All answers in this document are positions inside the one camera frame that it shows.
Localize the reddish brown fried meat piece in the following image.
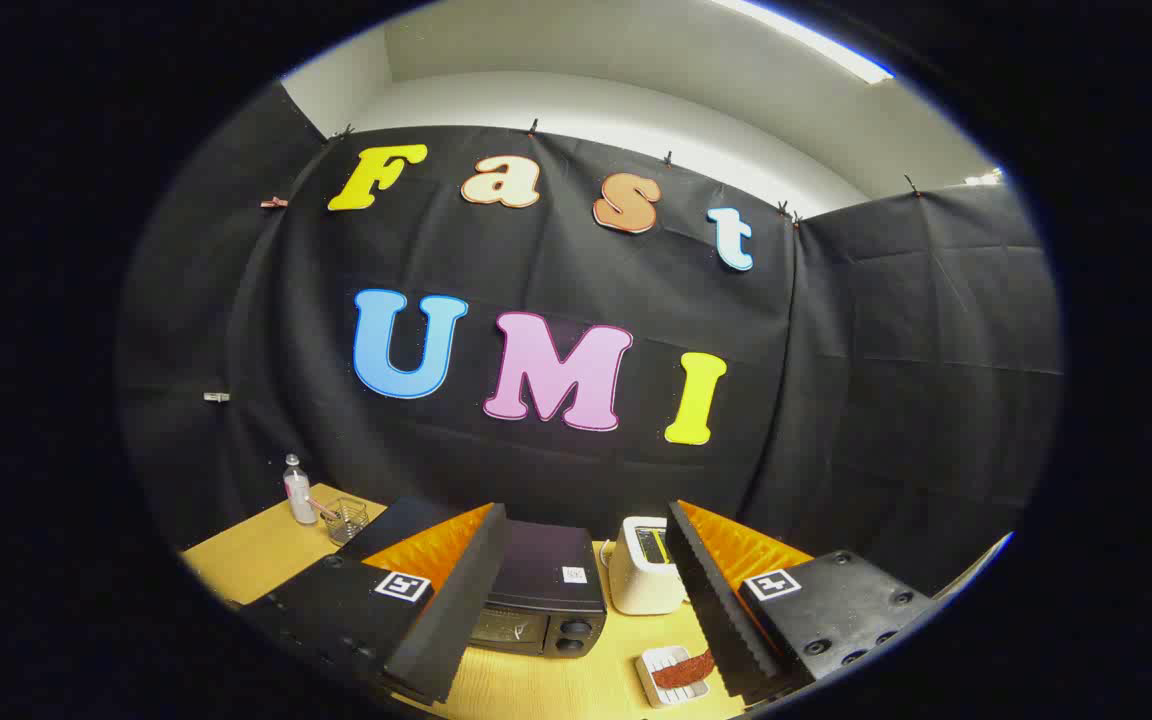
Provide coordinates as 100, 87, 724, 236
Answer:
650, 650, 717, 691

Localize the white rectangular dish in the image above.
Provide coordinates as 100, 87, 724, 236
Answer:
634, 646, 715, 709

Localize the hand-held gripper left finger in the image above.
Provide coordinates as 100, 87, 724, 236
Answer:
241, 502, 509, 706

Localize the clear plastic bottle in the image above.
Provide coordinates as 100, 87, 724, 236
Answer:
283, 453, 319, 526

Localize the black toaster oven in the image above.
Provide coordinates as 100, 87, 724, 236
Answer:
341, 497, 609, 659

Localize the wire mesh cup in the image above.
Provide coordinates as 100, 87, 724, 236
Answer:
322, 497, 371, 546

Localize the white pop-up toaster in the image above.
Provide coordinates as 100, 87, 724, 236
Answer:
608, 516, 687, 616

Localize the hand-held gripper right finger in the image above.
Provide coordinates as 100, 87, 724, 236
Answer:
665, 500, 937, 701

